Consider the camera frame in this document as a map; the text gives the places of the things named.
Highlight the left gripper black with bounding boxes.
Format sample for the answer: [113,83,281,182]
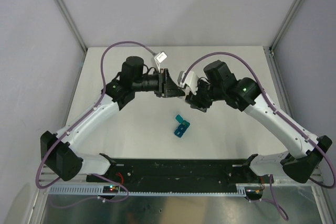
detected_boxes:
[133,69,184,99]

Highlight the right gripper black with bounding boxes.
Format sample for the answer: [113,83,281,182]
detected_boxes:
[185,77,224,112]

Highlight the teal weekly pill organizer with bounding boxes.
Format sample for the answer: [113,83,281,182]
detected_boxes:
[174,114,190,138]

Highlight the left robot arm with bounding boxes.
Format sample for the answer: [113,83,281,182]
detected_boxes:
[40,56,185,182]

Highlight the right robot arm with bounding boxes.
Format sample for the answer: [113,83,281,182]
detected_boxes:
[179,60,332,184]

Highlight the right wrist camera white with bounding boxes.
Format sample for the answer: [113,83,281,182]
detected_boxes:
[177,71,199,95]

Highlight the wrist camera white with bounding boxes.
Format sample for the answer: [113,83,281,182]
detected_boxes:
[151,51,167,71]
[177,71,199,95]

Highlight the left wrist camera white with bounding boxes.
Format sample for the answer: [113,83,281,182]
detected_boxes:
[151,51,167,71]

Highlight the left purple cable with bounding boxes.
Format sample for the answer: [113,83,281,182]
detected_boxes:
[35,40,158,190]

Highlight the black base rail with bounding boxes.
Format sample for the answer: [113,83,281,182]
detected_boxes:
[86,158,262,194]

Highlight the grey slotted cable duct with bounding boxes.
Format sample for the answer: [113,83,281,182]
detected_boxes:
[47,185,259,197]

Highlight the left aluminium frame post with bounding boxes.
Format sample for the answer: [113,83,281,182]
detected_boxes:
[54,0,88,54]

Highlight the aluminium frame post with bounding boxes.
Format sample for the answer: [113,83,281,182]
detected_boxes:
[54,0,88,54]
[269,0,305,52]

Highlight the right aluminium frame post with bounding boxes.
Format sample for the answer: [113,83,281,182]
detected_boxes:
[269,0,305,52]

